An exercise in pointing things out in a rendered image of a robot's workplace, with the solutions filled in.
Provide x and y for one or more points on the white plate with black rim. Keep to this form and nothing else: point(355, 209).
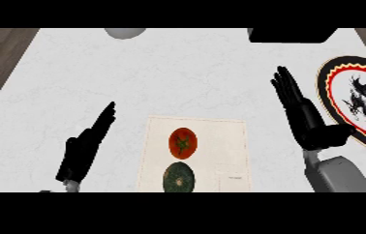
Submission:
point(350, 93)

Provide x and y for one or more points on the black appliance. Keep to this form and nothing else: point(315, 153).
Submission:
point(291, 35)

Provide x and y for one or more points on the red tomato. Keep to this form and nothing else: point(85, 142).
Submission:
point(184, 143)

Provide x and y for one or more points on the grey round object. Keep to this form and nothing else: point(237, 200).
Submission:
point(125, 32)

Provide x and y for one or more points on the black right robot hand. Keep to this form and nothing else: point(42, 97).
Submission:
point(305, 122)

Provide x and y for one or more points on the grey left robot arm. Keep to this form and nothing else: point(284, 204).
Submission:
point(70, 186)

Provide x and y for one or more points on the dark green squash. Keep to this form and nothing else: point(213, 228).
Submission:
point(179, 178)

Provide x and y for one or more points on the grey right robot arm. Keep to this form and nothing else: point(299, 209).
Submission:
point(334, 175)

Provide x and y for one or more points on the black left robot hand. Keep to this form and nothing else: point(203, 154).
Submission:
point(83, 147)

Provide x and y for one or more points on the cream placemat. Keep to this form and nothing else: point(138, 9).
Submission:
point(223, 147)

